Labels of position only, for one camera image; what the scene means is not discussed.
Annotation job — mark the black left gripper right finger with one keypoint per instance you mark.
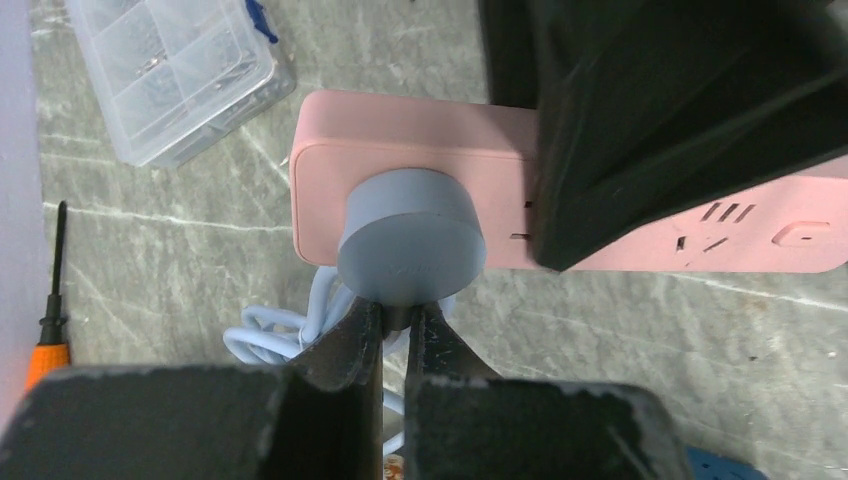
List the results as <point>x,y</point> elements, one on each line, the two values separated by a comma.
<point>463,421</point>

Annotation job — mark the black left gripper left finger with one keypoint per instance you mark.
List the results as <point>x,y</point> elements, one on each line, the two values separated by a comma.
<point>318,417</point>

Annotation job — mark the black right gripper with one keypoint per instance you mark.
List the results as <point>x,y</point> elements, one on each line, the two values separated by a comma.
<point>647,108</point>

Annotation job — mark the light blue round plug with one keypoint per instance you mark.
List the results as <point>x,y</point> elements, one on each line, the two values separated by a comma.
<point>411,237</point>

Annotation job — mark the blue cube socket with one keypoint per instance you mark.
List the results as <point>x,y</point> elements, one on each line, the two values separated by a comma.
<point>709,466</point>

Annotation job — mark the pink power strip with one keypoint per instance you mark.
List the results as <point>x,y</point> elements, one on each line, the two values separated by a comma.
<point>794,224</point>

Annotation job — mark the clear plastic organizer box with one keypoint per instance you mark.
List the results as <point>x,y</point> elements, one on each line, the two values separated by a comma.
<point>174,77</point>

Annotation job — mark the orange handled screwdriver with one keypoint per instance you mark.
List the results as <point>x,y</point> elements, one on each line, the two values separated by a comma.
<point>52,350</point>

